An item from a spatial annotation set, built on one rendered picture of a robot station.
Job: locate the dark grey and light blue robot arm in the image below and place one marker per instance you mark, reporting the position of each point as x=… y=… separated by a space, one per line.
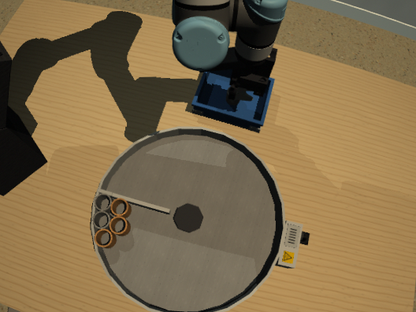
x=201 y=39

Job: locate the blue rectangular crate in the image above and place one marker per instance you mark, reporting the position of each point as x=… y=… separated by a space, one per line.
x=212 y=91

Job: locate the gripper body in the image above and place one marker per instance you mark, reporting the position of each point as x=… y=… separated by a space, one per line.
x=258 y=75

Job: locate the bronze bushing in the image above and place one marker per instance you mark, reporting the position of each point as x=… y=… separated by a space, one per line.
x=113 y=223
x=98 y=236
x=117 y=202

